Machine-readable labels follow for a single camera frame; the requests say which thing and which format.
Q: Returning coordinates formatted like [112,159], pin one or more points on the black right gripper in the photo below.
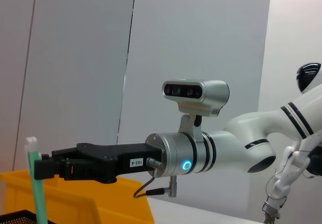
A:
[110,158]

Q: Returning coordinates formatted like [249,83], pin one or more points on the green utility knife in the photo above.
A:
[39,198]

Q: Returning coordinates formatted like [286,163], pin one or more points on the black mesh pen holder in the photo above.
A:
[17,217]

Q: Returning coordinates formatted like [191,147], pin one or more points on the yellow plastic bin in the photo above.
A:
[75,204]

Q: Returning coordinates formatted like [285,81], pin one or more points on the white black robot torso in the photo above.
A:
[315,163]

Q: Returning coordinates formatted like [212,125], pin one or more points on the white black robot head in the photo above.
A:
[308,76]

